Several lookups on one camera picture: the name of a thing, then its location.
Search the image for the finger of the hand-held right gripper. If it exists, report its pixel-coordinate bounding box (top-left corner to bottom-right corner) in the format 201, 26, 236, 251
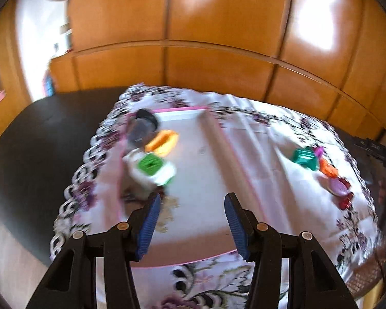
354, 137, 386, 165

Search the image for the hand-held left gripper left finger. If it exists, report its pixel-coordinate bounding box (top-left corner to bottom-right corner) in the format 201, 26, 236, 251
25, 192, 163, 309

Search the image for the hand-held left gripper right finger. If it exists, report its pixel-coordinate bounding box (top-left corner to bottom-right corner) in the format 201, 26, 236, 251
224, 192, 348, 309

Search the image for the orange plastic block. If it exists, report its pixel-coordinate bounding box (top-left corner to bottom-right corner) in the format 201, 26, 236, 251
318, 158, 338, 178

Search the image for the white cube with green top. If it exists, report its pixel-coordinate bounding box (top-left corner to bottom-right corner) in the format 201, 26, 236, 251
124, 150, 177, 187

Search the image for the red glossy cylinder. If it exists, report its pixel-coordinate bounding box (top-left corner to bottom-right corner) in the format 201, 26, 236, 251
338, 191, 354, 210

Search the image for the pink cardboard box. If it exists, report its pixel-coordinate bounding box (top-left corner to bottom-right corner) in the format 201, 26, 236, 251
117, 106, 267, 268

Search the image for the green plastic container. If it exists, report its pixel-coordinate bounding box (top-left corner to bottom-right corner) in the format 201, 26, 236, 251
292, 146, 319, 171

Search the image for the orange yellow plastic toy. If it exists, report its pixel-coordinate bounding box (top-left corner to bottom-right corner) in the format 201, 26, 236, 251
145, 130, 180, 157

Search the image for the dark grey cup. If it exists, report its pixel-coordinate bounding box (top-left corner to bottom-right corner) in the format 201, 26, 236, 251
127, 109, 160, 150

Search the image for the embroidered white tablecloth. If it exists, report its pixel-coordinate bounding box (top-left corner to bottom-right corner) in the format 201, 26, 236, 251
50, 84, 385, 309

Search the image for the purple oval object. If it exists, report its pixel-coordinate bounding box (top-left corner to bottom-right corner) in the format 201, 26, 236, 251
322, 175, 351, 197

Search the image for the blue and pink object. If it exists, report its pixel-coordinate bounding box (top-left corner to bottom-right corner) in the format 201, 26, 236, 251
44, 71, 55, 97

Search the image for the large wooden wardrobe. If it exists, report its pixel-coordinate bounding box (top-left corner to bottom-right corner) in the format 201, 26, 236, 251
50, 0, 386, 142

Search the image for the wooden shelf cabinet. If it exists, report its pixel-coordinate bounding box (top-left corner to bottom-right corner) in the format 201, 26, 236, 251
0, 6, 33, 136

